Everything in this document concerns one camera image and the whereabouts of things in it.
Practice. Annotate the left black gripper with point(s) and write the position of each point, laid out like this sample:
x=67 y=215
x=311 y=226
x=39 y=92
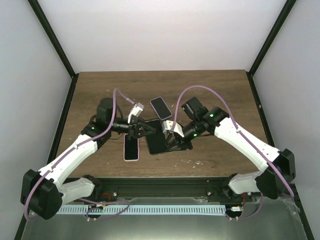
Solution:
x=135 y=129

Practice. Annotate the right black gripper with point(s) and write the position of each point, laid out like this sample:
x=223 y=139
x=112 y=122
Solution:
x=182 y=143

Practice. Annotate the black phone case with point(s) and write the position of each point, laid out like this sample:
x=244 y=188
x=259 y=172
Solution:
x=156 y=143

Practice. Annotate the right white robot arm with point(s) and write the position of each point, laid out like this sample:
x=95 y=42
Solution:
x=275 y=168

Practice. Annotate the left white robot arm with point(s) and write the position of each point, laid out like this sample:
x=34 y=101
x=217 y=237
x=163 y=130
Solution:
x=45 y=191

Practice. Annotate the phone in pink case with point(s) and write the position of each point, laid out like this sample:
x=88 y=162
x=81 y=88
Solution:
x=131 y=151

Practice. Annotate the phone in lilac case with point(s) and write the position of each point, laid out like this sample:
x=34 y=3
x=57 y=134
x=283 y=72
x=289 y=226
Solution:
x=161 y=108

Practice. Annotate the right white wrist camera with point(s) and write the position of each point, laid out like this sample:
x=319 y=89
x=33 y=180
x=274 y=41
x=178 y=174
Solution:
x=169 y=127

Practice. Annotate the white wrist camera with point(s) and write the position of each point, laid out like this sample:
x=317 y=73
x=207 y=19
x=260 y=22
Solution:
x=135 y=111
x=169 y=127

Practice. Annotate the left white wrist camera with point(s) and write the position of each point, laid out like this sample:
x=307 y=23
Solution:
x=135 y=111

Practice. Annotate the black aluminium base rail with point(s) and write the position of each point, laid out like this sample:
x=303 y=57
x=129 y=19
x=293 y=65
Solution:
x=213 y=189

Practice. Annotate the light blue slotted cable duct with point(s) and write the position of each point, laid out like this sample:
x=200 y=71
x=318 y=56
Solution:
x=211 y=210

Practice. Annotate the left black frame post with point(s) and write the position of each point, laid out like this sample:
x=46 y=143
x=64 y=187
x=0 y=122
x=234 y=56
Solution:
x=43 y=20

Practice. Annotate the black frame post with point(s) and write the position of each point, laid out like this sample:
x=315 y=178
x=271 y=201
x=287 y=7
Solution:
x=43 y=20
x=280 y=20

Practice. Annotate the right black frame post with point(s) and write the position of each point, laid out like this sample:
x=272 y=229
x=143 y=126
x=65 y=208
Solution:
x=280 y=20

